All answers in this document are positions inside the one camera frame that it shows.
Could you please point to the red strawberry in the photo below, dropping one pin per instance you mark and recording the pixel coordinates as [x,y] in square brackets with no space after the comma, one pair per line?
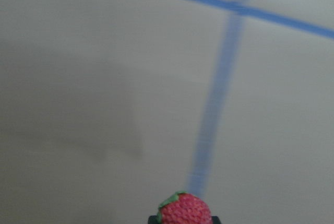
[182,208]

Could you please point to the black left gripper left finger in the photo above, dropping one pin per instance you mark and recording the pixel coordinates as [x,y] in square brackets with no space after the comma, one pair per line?
[152,219]

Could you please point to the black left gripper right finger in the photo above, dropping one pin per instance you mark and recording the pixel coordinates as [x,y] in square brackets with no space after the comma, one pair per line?
[215,220]

